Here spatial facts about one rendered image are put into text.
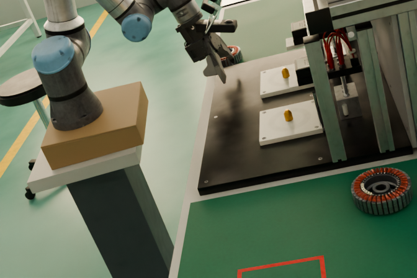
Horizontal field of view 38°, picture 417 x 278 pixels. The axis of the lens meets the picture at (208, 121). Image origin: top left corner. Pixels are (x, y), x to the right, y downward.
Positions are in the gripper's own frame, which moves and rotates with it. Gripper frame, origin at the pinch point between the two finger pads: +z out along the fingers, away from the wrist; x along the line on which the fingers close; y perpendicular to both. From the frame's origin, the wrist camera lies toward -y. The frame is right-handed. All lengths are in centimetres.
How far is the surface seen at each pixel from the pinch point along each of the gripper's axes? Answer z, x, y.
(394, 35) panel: -7, 50, -51
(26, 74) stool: -18, -100, 135
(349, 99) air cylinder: 8.4, 32.7, -33.6
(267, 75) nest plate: 4.4, 3.4, -10.0
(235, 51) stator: -0.6, -17.6, 1.9
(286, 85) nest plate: 6.5, 11.8, -16.0
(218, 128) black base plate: 3.9, 27.4, 0.8
